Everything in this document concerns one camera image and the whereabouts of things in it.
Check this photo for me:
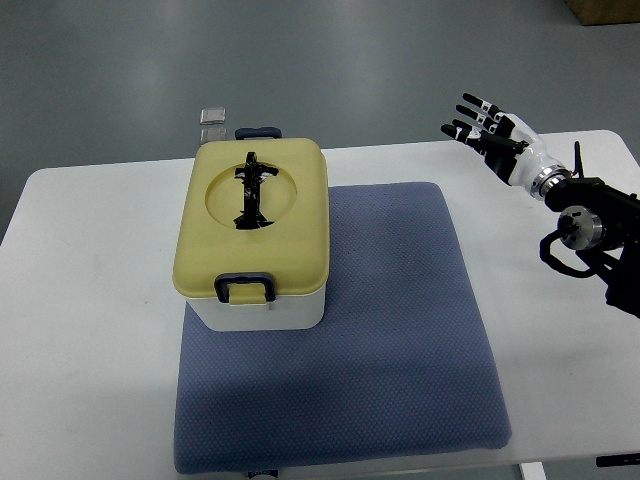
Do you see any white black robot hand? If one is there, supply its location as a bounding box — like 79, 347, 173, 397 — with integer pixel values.
441, 93, 570, 200

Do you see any yellow storage box lid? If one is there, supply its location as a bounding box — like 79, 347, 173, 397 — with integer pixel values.
173, 138, 330, 304

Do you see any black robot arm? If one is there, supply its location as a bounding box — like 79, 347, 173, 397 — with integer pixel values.
539, 142, 639, 316

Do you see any brown cardboard box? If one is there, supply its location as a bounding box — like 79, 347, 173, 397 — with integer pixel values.
565, 0, 639, 26

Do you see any white storage box base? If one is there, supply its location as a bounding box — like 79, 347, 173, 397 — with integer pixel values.
186, 285, 326, 332

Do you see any blue padded mat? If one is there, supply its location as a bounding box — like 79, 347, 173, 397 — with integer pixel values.
174, 182, 511, 474

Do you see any black table control panel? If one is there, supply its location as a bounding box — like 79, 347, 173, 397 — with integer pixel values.
596, 453, 640, 468

